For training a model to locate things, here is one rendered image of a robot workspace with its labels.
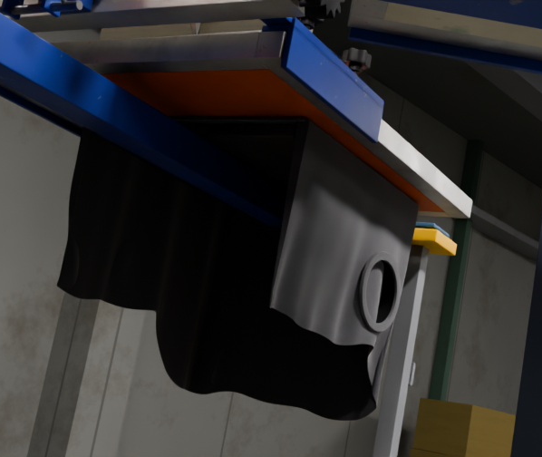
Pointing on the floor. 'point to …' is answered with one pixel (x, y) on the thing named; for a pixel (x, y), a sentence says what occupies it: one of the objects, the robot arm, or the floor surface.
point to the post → (405, 339)
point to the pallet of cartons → (461, 431)
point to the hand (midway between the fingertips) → (199, 33)
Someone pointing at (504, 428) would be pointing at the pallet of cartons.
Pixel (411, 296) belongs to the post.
